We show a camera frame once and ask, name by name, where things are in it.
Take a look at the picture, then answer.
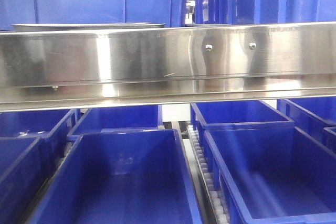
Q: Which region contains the white roller track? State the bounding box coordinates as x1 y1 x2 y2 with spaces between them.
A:
187 125 229 224

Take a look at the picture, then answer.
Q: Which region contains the stainless steel shelf rail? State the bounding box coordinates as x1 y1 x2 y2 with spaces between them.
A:
1 22 335 112

